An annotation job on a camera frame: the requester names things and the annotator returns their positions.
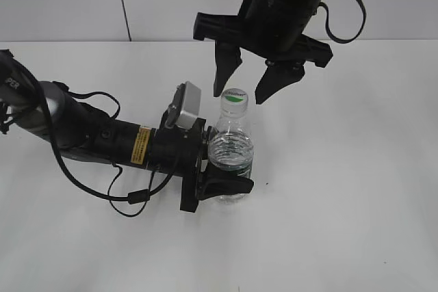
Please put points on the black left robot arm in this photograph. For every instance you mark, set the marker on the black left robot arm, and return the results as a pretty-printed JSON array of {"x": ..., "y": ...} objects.
[{"x": 78, "y": 131}]

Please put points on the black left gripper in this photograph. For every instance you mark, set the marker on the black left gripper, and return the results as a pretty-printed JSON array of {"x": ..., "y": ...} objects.
[{"x": 179, "y": 152}]

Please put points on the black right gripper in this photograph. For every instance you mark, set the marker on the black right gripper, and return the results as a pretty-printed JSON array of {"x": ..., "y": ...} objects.
[{"x": 271, "y": 29}]

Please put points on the clear Cestbon water bottle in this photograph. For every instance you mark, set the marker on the clear Cestbon water bottle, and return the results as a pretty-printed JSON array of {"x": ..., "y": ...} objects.
[{"x": 232, "y": 148}]

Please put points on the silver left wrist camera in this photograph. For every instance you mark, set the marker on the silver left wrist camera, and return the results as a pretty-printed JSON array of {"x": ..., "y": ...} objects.
[{"x": 184, "y": 108}]

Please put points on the white green bottle cap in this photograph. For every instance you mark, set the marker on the white green bottle cap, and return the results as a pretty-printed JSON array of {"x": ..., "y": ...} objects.
[{"x": 234, "y": 102}]

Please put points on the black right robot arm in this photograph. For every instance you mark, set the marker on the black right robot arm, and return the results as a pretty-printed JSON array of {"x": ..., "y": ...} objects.
[{"x": 271, "y": 29}]

